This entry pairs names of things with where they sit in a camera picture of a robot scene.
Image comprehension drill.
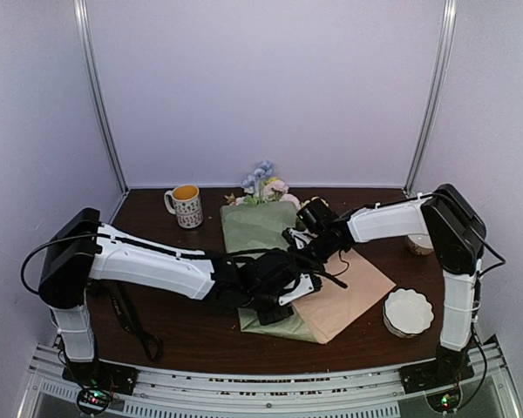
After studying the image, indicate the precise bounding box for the blue flower stem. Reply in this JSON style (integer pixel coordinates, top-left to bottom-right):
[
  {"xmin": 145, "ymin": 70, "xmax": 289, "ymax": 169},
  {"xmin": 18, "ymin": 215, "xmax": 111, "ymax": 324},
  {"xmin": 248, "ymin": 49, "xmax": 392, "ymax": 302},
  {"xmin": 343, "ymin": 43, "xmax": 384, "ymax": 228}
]
[{"xmin": 241, "ymin": 160, "xmax": 273, "ymax": 203}]

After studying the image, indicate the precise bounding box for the peach flower stem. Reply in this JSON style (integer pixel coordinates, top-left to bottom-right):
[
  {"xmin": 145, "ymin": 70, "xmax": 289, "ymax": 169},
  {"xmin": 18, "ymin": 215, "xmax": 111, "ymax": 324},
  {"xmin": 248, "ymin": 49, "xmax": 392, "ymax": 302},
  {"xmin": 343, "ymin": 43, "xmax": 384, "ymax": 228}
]
[{"xmin": 224, "ymin": 193, "xmax": 245, "ymax": 206}]

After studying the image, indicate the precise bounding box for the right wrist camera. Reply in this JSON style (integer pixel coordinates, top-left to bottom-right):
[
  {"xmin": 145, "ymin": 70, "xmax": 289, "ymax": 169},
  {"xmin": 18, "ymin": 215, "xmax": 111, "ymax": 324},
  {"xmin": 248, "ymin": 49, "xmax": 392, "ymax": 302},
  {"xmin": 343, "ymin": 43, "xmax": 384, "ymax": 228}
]
[{"xmin": 282, "ymin": 227, "xmax": 316, "ymax": 252}]

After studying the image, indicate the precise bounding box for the left aluminium frame post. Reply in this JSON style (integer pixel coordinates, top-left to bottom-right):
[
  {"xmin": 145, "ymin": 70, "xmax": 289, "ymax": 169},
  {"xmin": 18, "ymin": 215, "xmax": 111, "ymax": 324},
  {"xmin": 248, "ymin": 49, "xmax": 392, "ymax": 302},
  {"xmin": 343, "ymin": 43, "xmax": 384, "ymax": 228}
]
[{"xmin": 73, "ymin": 0, "xmax": 130, "ymax": 196}]

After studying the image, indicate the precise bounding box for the small white bowl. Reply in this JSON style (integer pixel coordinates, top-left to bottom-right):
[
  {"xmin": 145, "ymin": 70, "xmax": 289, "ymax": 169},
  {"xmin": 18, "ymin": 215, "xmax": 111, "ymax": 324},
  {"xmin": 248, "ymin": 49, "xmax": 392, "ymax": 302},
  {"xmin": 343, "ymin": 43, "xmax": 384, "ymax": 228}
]
[{"xmin": 405, "ymin": 235, "xmax": 434, "ymax": 256}]

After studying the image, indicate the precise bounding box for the aluminium frame post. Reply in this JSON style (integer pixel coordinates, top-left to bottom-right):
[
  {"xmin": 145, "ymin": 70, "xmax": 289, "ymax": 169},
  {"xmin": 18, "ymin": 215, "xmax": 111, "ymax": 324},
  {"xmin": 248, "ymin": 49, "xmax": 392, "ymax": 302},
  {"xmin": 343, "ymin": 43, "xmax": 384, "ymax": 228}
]
[
  {"xmin": 403, "ymin": 0, "xmax": 458, "ymax": 195},
  {"xmin": 73, "ymin": 0, "xmax": 130, "ymax": 196}
]

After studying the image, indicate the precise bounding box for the patterned mug yellow inside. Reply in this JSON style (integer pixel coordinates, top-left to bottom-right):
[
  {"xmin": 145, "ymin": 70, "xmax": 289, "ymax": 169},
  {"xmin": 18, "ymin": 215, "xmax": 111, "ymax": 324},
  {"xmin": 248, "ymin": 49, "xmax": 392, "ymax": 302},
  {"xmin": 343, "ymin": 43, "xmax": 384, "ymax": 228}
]
[{"xmin": 164, "ymin": 185, "xmax": 204, "ymax": 230}]

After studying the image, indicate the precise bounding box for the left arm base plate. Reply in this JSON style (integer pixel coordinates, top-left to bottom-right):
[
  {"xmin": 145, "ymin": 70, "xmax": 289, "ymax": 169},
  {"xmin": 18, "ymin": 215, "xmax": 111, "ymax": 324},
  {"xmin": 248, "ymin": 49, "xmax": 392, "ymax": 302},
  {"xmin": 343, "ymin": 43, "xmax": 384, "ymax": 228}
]
[{"xmin": 62, "ymin": 361, "xmax": 138, "ymax": 395}]

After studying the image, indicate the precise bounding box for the right aluminium frame post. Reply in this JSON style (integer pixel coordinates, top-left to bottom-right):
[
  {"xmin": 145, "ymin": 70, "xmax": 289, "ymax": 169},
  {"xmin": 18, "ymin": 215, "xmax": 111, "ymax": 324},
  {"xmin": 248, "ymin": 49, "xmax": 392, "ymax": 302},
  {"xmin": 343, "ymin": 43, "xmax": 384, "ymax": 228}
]
[{"xmin": 403, "ymin": 0, "xmax": 458, "ymax": 195}]

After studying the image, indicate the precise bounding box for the pink rose flower stem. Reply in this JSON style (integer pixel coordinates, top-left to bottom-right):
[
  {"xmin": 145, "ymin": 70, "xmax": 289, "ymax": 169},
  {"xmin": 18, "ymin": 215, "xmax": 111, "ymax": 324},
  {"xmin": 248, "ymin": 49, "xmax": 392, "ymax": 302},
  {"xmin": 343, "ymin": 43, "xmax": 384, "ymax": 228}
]
[{"xmin": 261, "ymin": 177, "xmax": 301, "ymax": 210}]

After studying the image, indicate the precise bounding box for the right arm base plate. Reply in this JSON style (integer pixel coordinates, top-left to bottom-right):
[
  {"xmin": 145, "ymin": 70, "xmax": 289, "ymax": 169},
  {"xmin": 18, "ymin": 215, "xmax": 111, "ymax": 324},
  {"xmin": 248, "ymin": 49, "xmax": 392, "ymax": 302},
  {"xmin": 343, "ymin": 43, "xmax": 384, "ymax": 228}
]
[{"xmin": 398, "ymin": 360, "xmax": 475, "ymax": 394}]

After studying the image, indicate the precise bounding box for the pale yellow flower stem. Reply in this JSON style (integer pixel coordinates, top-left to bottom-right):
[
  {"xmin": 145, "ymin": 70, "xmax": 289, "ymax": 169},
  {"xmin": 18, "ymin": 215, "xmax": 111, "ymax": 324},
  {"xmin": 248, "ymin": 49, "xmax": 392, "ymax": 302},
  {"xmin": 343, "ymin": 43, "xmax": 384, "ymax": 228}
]
[{"xmin": 301, "ymin": 196, "xmax": 329, "ymax": 209}]

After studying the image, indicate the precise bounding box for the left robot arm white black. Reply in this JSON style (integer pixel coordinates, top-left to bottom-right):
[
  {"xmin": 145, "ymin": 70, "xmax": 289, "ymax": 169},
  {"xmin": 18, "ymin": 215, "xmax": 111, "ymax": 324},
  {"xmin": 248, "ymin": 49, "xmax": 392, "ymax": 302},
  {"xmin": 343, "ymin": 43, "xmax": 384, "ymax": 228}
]
[{"xmin": 26, "ymin": 208, "xmax": 354, "ymax": 387}]

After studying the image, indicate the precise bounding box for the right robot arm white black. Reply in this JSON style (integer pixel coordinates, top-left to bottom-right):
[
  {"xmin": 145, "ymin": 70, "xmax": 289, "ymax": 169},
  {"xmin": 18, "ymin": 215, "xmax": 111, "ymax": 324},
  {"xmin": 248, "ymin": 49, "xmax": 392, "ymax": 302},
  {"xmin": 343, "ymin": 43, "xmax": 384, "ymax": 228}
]
[{"xmin": 282, "ymin": 184, "xmax": 493, "ymax": 385}]

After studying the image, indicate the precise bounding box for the black camera strap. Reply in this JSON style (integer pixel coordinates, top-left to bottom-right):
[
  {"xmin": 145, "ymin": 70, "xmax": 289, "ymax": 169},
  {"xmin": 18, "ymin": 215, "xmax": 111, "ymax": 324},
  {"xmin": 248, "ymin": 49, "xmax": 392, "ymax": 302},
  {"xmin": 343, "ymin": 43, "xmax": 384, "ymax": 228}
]
[{"xmin": 86, "ymin": 282, "xmax": 164, "ymax": 362}]

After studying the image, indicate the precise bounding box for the scalloped white bowl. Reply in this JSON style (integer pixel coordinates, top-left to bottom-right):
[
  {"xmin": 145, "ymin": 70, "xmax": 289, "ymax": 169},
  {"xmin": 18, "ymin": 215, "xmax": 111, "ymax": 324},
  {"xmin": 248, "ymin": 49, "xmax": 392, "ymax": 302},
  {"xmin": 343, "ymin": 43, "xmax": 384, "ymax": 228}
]
[{"xmin": 383, "ymin": 288, "xmax": 434, "ymax": 338}]

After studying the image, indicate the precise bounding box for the wrapping paper sheet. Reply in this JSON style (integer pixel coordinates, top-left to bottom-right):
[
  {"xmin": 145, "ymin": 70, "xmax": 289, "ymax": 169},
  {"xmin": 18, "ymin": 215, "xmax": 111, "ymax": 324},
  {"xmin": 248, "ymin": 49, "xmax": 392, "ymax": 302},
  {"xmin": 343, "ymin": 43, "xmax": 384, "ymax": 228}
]
[{"xmin": 220, "ymin": 202, "xmax": 397, "ymax": 345}]

